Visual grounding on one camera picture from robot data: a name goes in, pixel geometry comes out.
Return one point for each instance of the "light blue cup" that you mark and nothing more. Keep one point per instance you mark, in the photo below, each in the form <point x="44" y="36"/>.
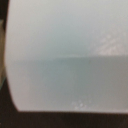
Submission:
<point x="68" y="55"/>

